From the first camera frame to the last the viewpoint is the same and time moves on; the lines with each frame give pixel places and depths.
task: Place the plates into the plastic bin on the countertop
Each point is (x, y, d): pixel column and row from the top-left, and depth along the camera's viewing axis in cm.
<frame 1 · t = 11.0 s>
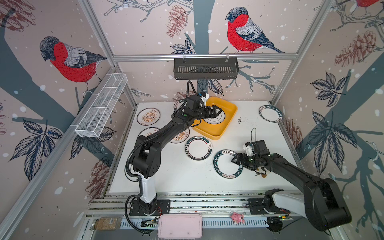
left hand: (217, 110, 82), fingers open
right hand: (236, 163, 86), fingers open
yellow plastic bin: (217, 131, 103), point 3 cm above the table
green rim plate back right: (271, 113, 116), point 2 cm above the table
orange sunburst plate back left: (148, 116, 116), on the table
green red rim plate: (198, 148, 97), on the table
green rim plate front: (224, 166, 89), on the table

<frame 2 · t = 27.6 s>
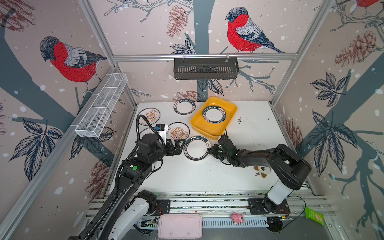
left hand: (178, 140, 70), fingers open
right hand: (206, 151, 91), fingers closed
green rim plate front: (214, 114, 114), point 3 cm above the table
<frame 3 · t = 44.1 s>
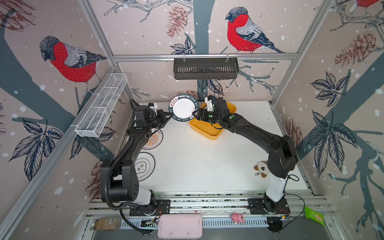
left hand: (173, 113, 81), fingers closed
right hand: (195, 115, 85), fingers open
green rim plate back centre: (181, 107, 88), point 25 cm above the table
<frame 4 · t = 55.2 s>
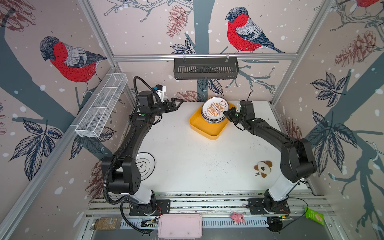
left hand: (177, 101, 78), fingers open
right hand: (222, 112, 90), fingers closed
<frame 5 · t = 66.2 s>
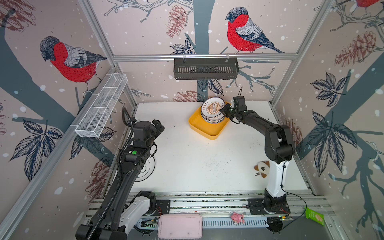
left hand: (154, 125, 74), fingers open
right hand: (219, 110, 99), fingers closed
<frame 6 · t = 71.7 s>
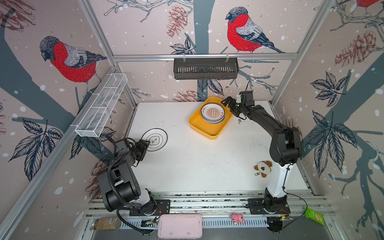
left hand: (146, 144, 90), fingers open
right hand: (224, 105, 96), fingers open
orange sunburst plate back left: (213, 111, 113), point 5 cm above the table
